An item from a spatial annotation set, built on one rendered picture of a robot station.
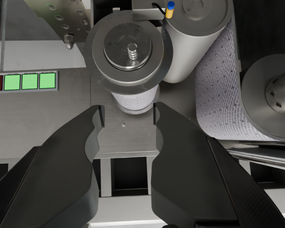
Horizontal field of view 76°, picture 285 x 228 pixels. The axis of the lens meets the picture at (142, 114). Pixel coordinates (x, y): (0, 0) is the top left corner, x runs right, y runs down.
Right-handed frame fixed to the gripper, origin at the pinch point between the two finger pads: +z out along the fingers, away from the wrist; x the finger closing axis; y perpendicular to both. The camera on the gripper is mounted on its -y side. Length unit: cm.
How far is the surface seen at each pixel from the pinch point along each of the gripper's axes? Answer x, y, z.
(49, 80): -30, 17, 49
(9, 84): -44, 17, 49
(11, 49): -171, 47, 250
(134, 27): 0.4, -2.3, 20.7
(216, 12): 14.4, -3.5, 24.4
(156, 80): 3.6, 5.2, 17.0
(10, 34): -162, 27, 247
